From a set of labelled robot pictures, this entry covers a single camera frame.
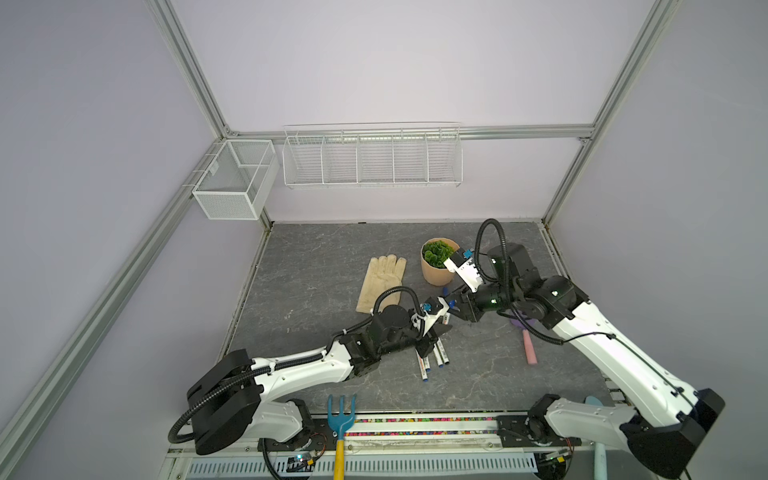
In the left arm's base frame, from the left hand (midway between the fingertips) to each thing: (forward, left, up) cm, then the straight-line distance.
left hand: (448, 328), depth 73 cm
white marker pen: (0, +1, +5) cm, 5 cm away
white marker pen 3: (0, +1, -18) cm, 18 cm away
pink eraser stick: (-1, -26, -16) cm, 30 cm away
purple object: (-8, -10, +18) cm, 22 cm away
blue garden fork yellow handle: (-16, +28, -17) cm, 37 cm away
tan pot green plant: (+28, -1, -7) cm, 29 cm away
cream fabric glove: (+30, +16, -18) cm, 38 cm away
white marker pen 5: (-3, +4, -18) cm, 19 cm away
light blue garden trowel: (-27, -33, -16) cm, 46 cm away
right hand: (+3, +2, +7) cm, 8 cm away
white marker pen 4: (+1, -1, -17) cm, 17 cm away
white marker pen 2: (-3, +6, -18) cm, 19 cm away
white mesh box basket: (+51, +62, +7) cm, 81 cm away
